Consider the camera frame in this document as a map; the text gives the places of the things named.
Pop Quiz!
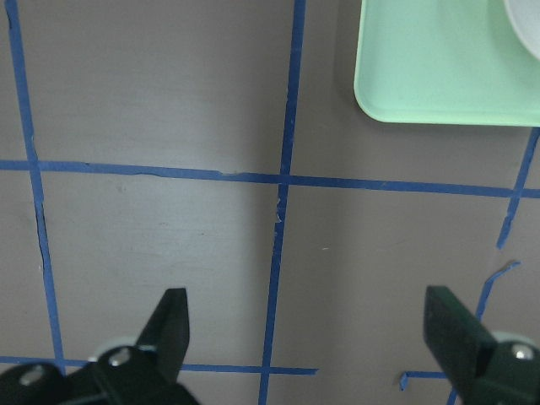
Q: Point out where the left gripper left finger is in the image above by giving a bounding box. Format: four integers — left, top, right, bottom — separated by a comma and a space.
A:
1, 288, 198, 404

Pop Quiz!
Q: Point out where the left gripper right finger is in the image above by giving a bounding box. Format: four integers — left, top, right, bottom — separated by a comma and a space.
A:
424, 286, 539, 405

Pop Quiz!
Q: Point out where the light green tray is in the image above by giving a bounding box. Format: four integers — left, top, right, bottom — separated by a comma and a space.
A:
354, 1, 539, 127

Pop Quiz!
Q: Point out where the white round plate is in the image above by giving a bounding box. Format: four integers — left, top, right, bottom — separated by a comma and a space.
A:
503, 0, 540, 60

